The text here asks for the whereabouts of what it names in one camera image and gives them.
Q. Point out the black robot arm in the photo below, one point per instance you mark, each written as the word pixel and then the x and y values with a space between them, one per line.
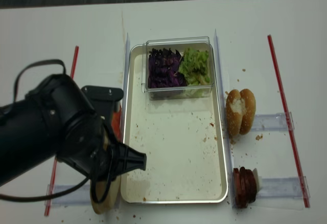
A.
pixel 59 119

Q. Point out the white metal tray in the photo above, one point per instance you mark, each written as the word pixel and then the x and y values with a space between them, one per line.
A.
pixel 182 139

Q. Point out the clear rail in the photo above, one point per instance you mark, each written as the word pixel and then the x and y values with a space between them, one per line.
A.
pixel 287 187
pixel 79 197
pixel 273 122

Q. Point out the upper right clear rail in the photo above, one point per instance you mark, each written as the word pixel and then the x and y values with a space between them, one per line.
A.
pixel 273 122

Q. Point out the clear plastic salad container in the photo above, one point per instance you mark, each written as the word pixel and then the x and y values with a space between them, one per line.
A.
pixel 201 43

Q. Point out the left red strip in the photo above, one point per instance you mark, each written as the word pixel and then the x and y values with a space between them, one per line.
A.
pixel 53 175

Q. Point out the bun half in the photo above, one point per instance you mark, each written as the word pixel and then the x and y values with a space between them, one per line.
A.
pixel 98 208
pixel 113 191

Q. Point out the lower left clear rail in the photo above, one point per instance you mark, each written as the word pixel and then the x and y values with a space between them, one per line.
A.
pixel 79 197

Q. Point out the lower right clear rail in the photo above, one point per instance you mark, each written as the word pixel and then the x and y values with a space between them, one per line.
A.
pixel 287 187

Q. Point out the red tomato slices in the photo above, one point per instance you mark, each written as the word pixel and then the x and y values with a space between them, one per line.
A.
pixel 115 124

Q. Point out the green lettuce leaves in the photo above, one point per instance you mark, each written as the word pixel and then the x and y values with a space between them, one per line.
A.
pixel 194 67

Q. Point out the right red strip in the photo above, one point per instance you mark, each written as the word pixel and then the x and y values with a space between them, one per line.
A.
pixel 305 193

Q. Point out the dark red meat patties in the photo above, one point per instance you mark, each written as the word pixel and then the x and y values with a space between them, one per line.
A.
pixel 244 186

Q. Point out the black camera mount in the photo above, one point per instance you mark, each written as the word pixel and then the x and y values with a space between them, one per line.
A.
pixel 105 100

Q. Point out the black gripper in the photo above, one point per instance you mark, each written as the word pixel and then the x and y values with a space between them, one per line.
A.
pixel 84 131

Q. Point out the red strip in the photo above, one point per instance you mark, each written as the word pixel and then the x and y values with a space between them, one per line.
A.
pixel 305 193
pixel 53 175

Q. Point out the purple cabbage leaves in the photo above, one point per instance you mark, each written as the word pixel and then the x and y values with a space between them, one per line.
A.
pixel 163 66

